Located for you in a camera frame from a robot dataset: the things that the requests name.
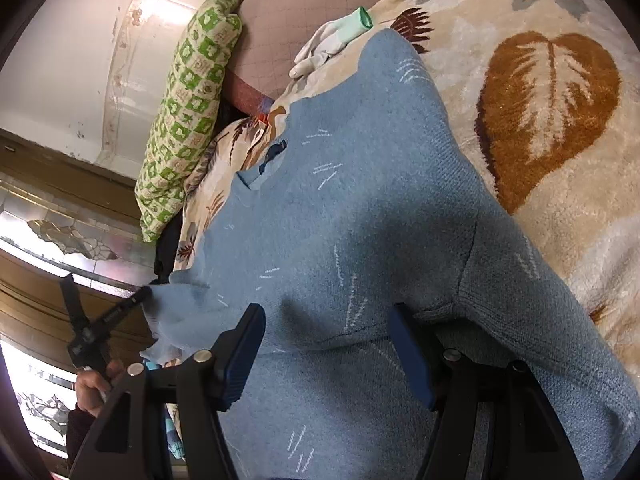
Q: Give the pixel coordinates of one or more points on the black cloth on bed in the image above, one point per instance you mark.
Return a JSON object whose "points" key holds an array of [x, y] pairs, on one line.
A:
{"points": [[166, 248]]}

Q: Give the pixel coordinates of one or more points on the green checkered pillow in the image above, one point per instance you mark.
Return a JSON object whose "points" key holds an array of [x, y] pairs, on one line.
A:
{"points": [[184, 124]]}

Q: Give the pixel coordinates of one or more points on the light blue knit sweater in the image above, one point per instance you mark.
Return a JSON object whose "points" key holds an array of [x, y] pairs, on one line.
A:
{"points": [[369, 202]]}

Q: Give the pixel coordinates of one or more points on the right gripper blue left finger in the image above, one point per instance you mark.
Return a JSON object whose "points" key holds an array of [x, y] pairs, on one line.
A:
{"points": [[235, 352]]}

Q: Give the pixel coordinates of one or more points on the small foil packet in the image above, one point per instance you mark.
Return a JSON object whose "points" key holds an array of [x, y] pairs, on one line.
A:
{"points": [[265, 113]]}

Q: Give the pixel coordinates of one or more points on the striped blue sock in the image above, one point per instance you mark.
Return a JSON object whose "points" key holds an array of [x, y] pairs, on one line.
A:
{"points": [[174, 441]]}

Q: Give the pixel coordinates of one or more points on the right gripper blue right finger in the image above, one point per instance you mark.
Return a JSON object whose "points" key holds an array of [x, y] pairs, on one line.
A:
{"points": [[418, 350]]}

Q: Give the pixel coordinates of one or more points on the leaf pattern beige blanket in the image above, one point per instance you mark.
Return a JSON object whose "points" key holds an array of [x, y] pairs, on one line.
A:
{"points": [[542, 98]]}

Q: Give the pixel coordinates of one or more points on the pink quilted pillow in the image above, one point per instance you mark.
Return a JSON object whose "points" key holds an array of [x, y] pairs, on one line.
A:
{"points": [[273, 33]]}

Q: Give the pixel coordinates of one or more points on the person's left hand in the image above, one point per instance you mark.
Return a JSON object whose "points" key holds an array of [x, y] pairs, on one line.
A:
{"points": [[92, 388]]}

